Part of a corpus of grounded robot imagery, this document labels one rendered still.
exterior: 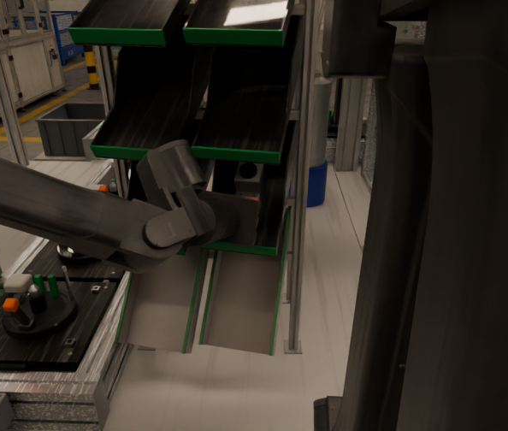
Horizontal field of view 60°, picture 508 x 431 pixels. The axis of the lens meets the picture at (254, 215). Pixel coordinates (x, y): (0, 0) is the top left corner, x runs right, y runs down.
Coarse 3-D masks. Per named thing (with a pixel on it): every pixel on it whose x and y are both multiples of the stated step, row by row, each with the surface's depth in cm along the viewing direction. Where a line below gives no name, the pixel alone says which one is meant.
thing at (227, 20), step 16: (208, 0) 64; (224, 0) 64; (240, 0) 64; (256, 0) 63; (272, 0) 63; (288, 0) 58; (192, 16) 59; (208, 16) 62; (224, 16) 61; (240, 16) 61; (256, 16) 61; (272, 16) 60; (288, 16) 58; (192, 32) 57; (208, 32) 56; (224, 32) 56; (240, 32) 55; (256, 32) 55; (272, 32) 55
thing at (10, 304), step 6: (18, 294) 82; (6, 300) 79; (12, 300) 79; (18, 300) 81; (6, 306) 78; (12, 306) 79; (18, 306) 80; (12, 312) 81; (18, 312) 81; (18, 318) 82; (24, 318) 83; (24, 324) 84
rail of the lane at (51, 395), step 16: (0, 368) 79; (16, 368) 79; (0, 384) 77; (16, 384) 77; (32, 384) 77; (48, 384) 77; (64, 384) 78; (80, 384) 78; (96, 384) 77; (16, 400) 77; (32, 400) 76; (48, 400) 76; (64, 400) 76; (80, 400) 76; (96, 400) 76; (16, 416) 78; (32, 416) 78; (48, 416) 78; (64, 416) 78; (80, 416) 78; (96, 416) 78
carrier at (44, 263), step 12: (48, 252) 112; (60, 252) 108; (72, 252) 107; (36, 264) 107; (48, 264) 107; (60, 264) 107; (72, 264) 107; (84, 264) 107; (96, 264) 107; (60, 276) 103; (72, 276) 103; (84, 276) 103; (96, 276) 103; (108, 276) 103; (120, 276) 103
